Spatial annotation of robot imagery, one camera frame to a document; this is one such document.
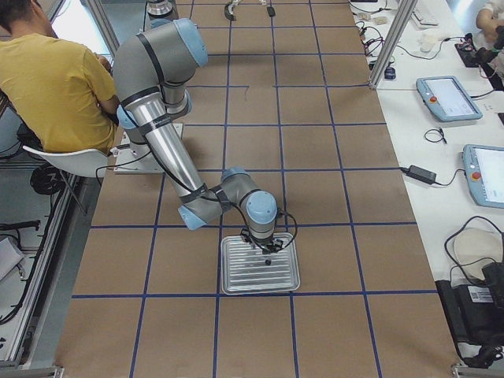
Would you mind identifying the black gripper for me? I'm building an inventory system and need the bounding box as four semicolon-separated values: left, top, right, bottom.
239;229;284;254

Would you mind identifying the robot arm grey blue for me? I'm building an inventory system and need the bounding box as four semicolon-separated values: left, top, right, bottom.
113;18;285;254

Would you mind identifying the ribbed metal tray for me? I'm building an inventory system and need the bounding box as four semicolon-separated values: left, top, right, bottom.
220;232;301;295

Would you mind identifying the black power adapter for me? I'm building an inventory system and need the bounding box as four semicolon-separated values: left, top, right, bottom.
399;165;436;185

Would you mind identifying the white chair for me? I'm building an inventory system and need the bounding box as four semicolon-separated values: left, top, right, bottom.
22;144;115;216

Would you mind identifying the teach pendant near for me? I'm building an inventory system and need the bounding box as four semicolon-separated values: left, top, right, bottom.
462;144;503;209

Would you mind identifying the teach pendant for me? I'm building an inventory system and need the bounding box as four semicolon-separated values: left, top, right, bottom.
462;144;503;209
416;76;483;122

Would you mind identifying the teach pendant far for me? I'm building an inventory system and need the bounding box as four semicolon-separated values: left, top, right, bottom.
416;76;483;122

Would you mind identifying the black metal brake pad plate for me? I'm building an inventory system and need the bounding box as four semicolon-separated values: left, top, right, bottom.
267;6;276;17

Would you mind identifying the curved brake shoe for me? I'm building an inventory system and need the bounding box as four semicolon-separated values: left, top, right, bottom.
224;0;240;21

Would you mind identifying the man in yellow shirt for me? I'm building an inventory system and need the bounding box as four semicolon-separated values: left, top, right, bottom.
1;1;119;153

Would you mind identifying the white keyboard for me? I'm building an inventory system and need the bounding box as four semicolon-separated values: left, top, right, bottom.
411;0;439;29

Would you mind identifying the person at far desk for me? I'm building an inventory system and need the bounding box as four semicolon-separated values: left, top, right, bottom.
474;0;503;91

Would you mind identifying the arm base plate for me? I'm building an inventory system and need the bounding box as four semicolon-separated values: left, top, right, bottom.
113;123;185;174

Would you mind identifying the aluminium frame post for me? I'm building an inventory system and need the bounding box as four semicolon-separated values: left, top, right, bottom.
369;0;417;90

